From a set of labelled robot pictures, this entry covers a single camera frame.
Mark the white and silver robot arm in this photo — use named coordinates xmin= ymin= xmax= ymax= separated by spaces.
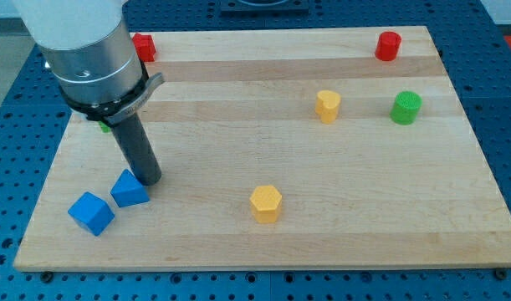
xmin=13 ymin=0 xmax=142 ymax=105

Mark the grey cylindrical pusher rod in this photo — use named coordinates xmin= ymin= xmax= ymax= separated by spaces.
xmin=111 ymin=114 xmax=162 ymax=186

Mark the blue cube block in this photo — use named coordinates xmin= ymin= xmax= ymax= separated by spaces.
xmin=68 ymin=192 xmax=115 ymax=237

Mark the black clamp with grey lever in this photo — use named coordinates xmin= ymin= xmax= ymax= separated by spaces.
xmin=59 ymin=61 xmax=166 ymax=127

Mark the wooden board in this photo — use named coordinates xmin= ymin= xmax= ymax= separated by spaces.
xmin=14 ymin=26 xmax=511 ymax=272

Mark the blue triangle block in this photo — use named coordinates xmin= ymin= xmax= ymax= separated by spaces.
xmin=110 ymin=169 xmax=150 ymax=207

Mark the green cylinder block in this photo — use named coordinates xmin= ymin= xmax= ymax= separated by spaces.
xmin=390 ymin=91 xmax=422 ymax=125

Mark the red star block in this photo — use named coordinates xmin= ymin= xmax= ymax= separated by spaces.
xmin=132 ymin=33 xmax=156 ymax=62

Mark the red cylinder block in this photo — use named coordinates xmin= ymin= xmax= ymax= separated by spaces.
xmin=375 ymin=31 xmax=401 ymax=61

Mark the small green block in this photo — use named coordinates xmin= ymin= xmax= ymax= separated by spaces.
xmin=98 ymin=121 xmax=110 ymax=133

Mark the yellow hexagon block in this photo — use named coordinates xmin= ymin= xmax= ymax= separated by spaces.
xmin=249 ymin=185 xmax=283 ymax=224

